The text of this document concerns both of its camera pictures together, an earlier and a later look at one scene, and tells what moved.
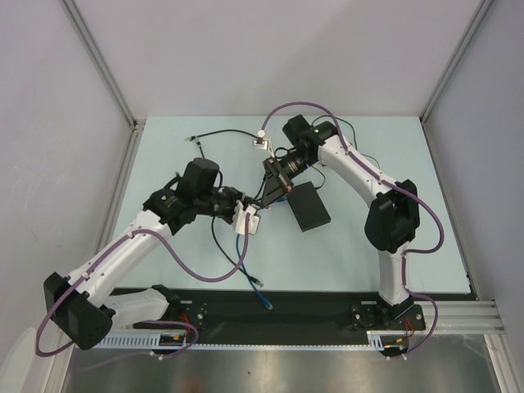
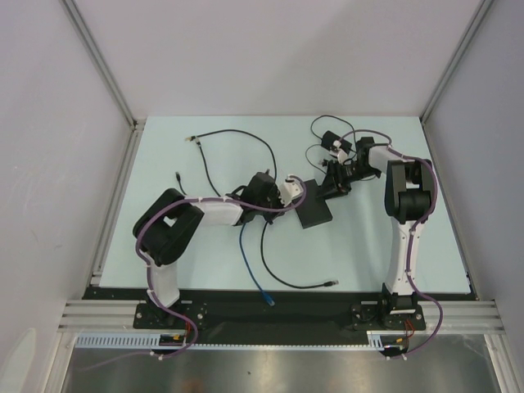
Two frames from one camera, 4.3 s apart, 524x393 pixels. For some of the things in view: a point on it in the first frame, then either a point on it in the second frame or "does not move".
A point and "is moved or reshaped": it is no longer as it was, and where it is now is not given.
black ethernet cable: [196, 137] does not move
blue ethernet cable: [266, 303] is moved or reshaped
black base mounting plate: [295, 310] does not move
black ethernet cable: [257, 281] -> [330, 283]
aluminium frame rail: [481, 318] does not move
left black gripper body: [223, 203] -> [274, 201]
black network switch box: [308, 207] does not move
